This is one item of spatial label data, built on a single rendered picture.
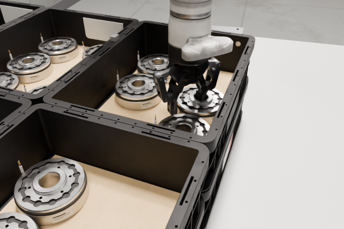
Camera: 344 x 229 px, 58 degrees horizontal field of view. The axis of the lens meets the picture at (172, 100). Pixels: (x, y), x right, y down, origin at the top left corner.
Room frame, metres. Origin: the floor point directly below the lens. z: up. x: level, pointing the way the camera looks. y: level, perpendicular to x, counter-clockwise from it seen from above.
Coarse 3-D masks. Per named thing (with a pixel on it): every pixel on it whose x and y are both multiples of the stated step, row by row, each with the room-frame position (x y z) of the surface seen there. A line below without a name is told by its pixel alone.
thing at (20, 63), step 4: (28, 56) 0.71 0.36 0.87; (32, 56) 0.71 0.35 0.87; (36, 56) 0.71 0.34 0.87; (20, 60) 0.69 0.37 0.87; (24, 60) 0.70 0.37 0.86; (36, 60) 0.69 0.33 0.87; (20, 64) 0.67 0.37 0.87; (24, 64) 0.67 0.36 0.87; (28, 64) 0.67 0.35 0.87; (32, 64) 0.67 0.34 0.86
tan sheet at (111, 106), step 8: (136, 72) 0.69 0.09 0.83; (224, 72) 0.69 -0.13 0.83; (224, 80) 0.65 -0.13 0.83; (216, 88) 0.62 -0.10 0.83; (224, 88) 0.62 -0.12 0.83; (112, 96) 0.59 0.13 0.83; (104, 104) 0.55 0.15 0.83; (112, 104) 0.55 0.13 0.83; (160, 104) 0.55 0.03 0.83; (112, 112) 0.52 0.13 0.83; (120, 112) 0.52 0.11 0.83; (128, 112) 0.52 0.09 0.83; (136, 112) 0.52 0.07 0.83; (144, 112) 0.52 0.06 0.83; (152, 112) 0.52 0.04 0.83; (160, 112) 0.52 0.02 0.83; (168, 112) 0.52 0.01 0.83; (144, 120) 0.50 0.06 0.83; (152, 120) 0.50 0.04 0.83; (160, 120) 0.50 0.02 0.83
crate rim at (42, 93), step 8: (48, 8) 0.89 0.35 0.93; (56, 8) 0.89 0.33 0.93; (32, 16) 0.82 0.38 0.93; (96, 16) 0.83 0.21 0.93; (104, 16) 0.82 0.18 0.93; (112, 16) 0.82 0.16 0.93; (16, 24) 0.77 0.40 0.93; (0, 32) 0.72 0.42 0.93; (120, 32) 0.71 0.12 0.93; (104, 48) 0.63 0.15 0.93; (88, 56) 0.59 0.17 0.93; (80, 64) 0.55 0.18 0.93; (72, 72) 0.52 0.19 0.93; (56, 80) 0.49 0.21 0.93; (0, 88) 0.46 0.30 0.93; (8, 88) 0.46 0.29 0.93; (48, 88) 0.46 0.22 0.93; (24, 96) 0.44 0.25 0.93; (32, 96) 0.44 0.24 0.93; (40, 96) 0.44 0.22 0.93
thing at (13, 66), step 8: (16, 56) 0.72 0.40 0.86; (24, 56) 0.72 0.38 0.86; (40, 56) 0.73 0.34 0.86; (48, 56) 0.72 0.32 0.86; (8, 64) 0.68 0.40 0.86; (16, 64) 0.68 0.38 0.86; (40, 64) 0.68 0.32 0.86; (48, 64) 0.68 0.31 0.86; (16, 72) 0.64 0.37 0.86; (24, 72) 0.64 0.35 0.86; (32, 72) 0.65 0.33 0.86
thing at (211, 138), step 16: (128, 32) 0.71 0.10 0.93; (224, 32) 0.71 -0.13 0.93; (112, 48) 0.63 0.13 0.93; (240, 64) 0.55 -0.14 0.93; (64, 80) 0.49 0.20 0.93; (240, 80) 0.51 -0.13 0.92; (48, 96) 0.44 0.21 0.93; (224, 96) 0.44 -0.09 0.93; (96, 112) 0.39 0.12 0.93; (224, 112) 0.39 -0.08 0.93; (144, 128) 0.36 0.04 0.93; (160, 128) 0.36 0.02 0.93; (208, 144) 0.33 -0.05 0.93
